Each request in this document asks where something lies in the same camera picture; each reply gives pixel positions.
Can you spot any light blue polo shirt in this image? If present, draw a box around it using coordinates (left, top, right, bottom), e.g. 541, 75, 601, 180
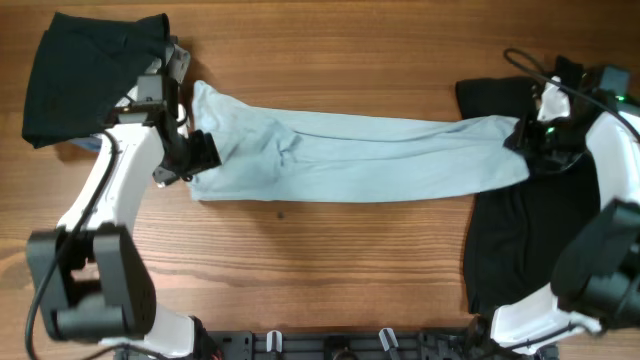
190, 81, 529, 203

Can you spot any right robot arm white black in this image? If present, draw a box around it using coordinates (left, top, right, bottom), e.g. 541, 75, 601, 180
465, 65, 639, 359

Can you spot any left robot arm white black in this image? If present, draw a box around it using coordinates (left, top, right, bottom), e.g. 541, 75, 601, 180
24, 74, 223, 359

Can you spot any folded blue garment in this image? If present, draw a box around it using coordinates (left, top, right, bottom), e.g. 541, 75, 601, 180
71, 136, 102, 153

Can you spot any black garment on right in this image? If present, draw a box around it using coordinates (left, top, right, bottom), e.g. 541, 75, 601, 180
455, 56, 600, 314

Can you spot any folded grey garment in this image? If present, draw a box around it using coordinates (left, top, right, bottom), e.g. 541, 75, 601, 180
166, 44, 191, 84

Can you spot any folded black garment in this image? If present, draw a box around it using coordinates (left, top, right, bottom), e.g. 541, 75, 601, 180
22, 12, 170, 149

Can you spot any white clip left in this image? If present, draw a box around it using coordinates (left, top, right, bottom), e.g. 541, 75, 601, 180
266, 330, 283, 354

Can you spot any white clip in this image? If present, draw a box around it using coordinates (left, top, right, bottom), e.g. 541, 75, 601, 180
266, 330, 283, 354
378, 327, 399, 352

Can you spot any white clip right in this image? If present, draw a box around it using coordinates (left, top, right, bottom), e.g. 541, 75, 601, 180
378, 327, 399, 352

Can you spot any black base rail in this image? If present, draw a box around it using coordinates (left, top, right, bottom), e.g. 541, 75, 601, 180
113, 327, 559, 360

